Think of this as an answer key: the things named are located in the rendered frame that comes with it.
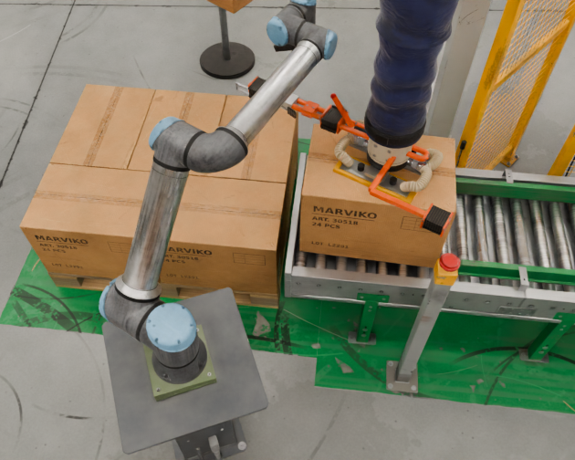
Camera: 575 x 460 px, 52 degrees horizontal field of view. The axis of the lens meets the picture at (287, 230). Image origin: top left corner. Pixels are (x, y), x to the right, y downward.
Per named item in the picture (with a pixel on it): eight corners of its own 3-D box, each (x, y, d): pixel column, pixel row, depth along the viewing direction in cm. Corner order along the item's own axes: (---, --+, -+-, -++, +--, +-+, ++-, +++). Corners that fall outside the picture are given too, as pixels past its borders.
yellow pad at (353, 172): (420, 189, 229) (423, 180, 225) (410, 205, 224) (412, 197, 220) (343, 156, 240) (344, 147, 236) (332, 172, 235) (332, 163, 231)
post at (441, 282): (408, 371, 285) (456, 259, 204) (409, 383, 281) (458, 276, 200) (394, 369, 286) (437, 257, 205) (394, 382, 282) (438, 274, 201)
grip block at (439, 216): (451, 221, 207) (454, 212, 203) (441, 237, 203) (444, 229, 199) (429, 211, 209) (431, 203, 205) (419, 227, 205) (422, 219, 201)
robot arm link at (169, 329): (180, 376, 191) (173, 353, 176) (140, 349, 195) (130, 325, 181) (208, 339, 198) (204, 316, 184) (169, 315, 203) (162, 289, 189)
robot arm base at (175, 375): (214, 374, 202) (211, 362, 194) (159, 392, 197) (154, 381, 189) (199, 327, 212) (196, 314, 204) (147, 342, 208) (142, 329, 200)
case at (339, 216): (435, 198, 278) (454, 138, 245) (435, 268, 255) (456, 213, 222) (310, 183, 283) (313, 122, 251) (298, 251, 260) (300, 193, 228)
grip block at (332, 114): (348, 120, 237) (350, 109, 233) (337, 135, 233) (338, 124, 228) (329, 113, 240) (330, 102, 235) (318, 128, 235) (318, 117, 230)
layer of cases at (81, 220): (297, 151, 351) (298, 99, 319) (277, 295, 294) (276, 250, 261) (104, 134, 359) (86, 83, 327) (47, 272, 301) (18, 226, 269)
